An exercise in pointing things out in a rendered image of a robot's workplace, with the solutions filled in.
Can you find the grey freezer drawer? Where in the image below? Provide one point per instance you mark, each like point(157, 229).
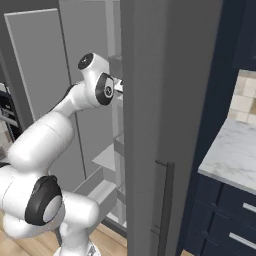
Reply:
point(100, 186)

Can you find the navy base cabinet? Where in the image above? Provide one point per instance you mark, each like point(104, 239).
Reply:
point(203, 220)

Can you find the large navy drawer front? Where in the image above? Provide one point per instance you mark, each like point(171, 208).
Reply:
point(223, 246)

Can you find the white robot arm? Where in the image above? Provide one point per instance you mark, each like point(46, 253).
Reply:
point(36, 146)

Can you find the pale grey fridge shelf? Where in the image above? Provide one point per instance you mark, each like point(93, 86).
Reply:
point(106, 156)

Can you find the plain grey fridge door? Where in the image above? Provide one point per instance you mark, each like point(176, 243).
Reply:
point(40, 60)

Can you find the grey fridge body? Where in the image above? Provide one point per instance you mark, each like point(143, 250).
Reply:
point(90, 30)

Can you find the small navy drawer front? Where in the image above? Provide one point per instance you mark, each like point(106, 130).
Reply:
point(233, 203)

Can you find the navy wall cupboard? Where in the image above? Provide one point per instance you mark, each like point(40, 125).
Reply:
point(247, 30)

